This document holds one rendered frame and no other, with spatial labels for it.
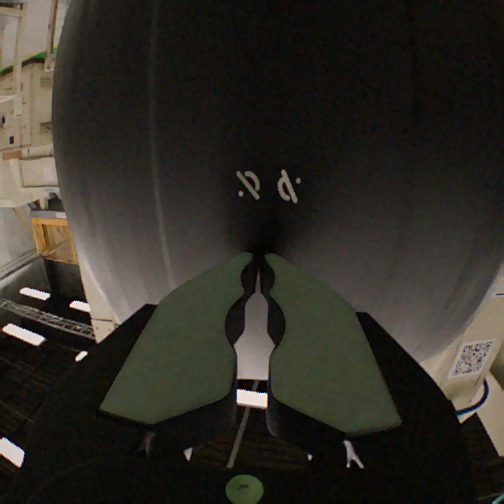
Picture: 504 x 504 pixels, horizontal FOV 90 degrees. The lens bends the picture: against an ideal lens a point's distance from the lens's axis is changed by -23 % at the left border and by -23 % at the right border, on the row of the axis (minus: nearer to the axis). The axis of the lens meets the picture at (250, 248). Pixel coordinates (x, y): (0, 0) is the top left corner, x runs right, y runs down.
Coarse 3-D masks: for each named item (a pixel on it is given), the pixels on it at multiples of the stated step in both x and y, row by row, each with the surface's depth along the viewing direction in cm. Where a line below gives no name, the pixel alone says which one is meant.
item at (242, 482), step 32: (160, 448) 5; (320, 448) 5; (64, 480) 4; (96, 480) 4; (128, 480) 4; (160, 480) 4; (192, 480) 4; (224, 480) 4; (256, 480) 4; (288, 480) 4; (320, 480) 4; (352, 480) 4; (384, 480) 4
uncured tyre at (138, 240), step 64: (128, 0) 10; (192, 0) 10; (256, 0) 10; (320, 0) 9; (384, 0) 9; (448, 0) 9; (64, 64) 12; (128, 64) 10; (192, 64) 10; (256, 64) 10; (320, 64) 10; (384, 64) 10; (448, 64) 10; (64, 128) 13; (128, 128) 11; (192, 128) 11; (256, 128) 11; (320, 128) 11; (384, 128) 11; (448, 128) 11; (64, 192) 16; (128, 192) 12; (192, 192) 12; (320, 192) 12; (384, 192) 12; (448, 192) 12; (128, 256) 14; (192, 256) 14; (320, 256) 14; (384, 256) 13; (448, 256) 13; (256, 320) 16; (384, 320) 16; (448, 320) 16
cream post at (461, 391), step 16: (496, 304) 37; (480, 320) 38; (496, 320) 38; (464, 336) 40; (480, 336) 40; (496, 336) 40; (448, 352) 41; (496, 352) 41; (432, 368) 44; (448, 368) 42; (448, 384) 43; (464, 384) 43; (480, 384) 43; (464, 400) 45
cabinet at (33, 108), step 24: (24, 72) 302; (48, 72) 328; (24, 96) 314; (48, 96) 342; (0, 120) 335; (24, 120) 327; (48, 120) 354; (0, 144) 348; (24, 144) 339; (48, 144) 365
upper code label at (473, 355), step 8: (464, 344) 40; (472, 344) 40; (480, 344) 40; (488, 344) 40; (464, 352) 41; (472, 352) 41; (480, 352) 41; (488, 352) 41; (456, 360) 41; (464, 360) 41; (472, 360) 41; (480, 360) 41; (456, 368) 42; (464, 368) 42; (472, 368) 42; (480, 368) 42; (448, 376) 42; (456, 376) 42
